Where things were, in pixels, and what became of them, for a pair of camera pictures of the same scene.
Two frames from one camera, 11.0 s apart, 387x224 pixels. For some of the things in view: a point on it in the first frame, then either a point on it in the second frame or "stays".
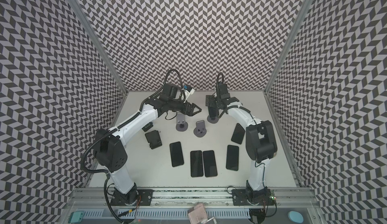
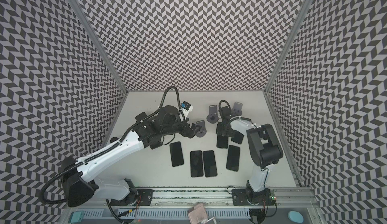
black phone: (213, 112) to (222, 141)
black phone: (196, 167) stays
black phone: (209, 163) stays
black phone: (176, 154) stays
